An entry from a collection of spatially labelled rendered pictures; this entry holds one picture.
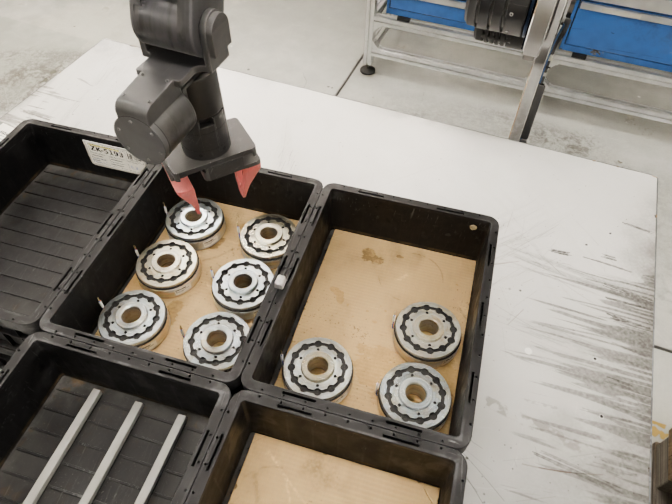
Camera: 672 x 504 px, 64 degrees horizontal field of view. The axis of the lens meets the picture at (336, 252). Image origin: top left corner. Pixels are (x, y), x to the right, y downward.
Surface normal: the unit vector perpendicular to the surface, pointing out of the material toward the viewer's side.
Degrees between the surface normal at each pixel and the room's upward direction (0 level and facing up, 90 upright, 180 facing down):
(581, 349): 0
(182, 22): 72
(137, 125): 91
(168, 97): 91
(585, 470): 0
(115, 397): 0
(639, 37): 90
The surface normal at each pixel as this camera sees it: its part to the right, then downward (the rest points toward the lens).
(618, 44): -0.37, 0.72
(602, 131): 0.02, -0.63
